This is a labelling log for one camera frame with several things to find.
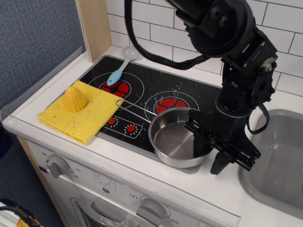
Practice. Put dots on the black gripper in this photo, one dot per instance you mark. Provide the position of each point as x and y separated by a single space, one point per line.
225 133

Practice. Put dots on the stainless steel pot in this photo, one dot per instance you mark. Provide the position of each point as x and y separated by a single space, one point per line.
172 142

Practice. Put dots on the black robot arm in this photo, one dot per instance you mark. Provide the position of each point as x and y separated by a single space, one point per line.
226 29

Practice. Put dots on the grey sink basin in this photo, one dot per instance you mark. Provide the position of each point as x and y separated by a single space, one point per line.
276 179

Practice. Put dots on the grey right oven knob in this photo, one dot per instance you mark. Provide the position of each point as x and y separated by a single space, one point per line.
151 211

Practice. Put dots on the grey oven knob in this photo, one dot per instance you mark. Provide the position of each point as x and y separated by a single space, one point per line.
57 165
151 211

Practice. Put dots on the black toy stovetop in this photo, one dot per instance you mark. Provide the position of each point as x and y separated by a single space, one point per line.
152 90

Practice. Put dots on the yellow folded cloth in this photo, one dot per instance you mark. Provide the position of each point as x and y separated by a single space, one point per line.
81 125

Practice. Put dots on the white toy oven front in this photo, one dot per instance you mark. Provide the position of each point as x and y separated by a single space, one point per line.
87 198

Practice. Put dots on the yellow toy corn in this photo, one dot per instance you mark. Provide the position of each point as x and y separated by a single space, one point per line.
73 99

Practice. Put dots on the grey left oven knob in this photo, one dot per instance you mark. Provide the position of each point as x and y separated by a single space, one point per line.
57 165

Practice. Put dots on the yellow black object bottom left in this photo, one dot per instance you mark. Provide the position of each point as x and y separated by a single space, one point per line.
25 219

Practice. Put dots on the white spoon blue handle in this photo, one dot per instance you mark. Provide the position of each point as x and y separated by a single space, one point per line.
130 53

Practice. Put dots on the wooden side post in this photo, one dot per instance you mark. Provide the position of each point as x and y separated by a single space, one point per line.
95 27

